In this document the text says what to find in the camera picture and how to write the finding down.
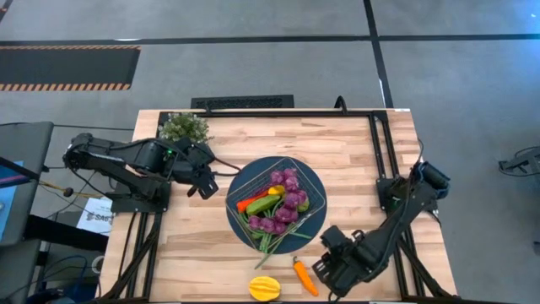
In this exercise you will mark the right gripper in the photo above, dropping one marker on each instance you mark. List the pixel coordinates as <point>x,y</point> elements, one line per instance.
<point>348,253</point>

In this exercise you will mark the yellow lemon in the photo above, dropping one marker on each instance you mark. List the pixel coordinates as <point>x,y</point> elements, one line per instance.
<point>277,190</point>

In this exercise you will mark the green long beans bundle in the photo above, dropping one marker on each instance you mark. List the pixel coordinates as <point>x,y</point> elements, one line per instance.
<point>266,247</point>

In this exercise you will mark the dark green cucumber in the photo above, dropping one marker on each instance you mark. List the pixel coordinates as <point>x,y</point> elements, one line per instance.
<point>262,205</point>

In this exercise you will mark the white printed paper sheet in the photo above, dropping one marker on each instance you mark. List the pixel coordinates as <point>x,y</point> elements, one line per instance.
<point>95,217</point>

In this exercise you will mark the blue sheet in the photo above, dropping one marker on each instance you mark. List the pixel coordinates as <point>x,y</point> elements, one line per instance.
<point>6,198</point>

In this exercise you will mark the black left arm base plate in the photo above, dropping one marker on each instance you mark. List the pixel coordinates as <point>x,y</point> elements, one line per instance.
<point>126,205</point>

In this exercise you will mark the dark metal floor stand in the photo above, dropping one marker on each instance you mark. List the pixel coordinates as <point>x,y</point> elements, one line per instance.
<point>521,160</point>

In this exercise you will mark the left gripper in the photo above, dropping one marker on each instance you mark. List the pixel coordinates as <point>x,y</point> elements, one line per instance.
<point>190,162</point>

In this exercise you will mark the orange carrot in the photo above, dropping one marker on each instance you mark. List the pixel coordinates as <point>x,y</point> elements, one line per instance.
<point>246,204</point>

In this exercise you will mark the dark blue round plate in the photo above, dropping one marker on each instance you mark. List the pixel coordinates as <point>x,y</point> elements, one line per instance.
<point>314,224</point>

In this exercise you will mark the black hazard-striped floor mat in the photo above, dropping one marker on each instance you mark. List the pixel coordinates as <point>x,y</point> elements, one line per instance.
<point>63,67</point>

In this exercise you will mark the black floor vent grille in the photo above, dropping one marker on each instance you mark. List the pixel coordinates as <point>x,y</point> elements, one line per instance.
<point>242,101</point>

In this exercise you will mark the orange chili pepper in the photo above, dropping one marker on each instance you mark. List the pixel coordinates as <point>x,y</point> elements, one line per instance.
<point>304,276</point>

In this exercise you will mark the grey side cart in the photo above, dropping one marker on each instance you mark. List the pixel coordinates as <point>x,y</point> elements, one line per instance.
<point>25,139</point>

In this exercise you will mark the large yellow bell pepper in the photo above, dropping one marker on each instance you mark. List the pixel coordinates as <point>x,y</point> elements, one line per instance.
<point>264,288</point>

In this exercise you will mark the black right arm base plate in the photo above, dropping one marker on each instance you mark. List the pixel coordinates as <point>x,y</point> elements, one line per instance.
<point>386,190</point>

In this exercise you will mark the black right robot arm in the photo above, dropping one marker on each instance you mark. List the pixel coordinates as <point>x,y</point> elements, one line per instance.
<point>405,219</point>

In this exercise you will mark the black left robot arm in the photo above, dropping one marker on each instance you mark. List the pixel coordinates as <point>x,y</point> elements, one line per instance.
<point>126,154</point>

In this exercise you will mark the small potted green plant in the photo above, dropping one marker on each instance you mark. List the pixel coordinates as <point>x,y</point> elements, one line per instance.
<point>183,126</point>

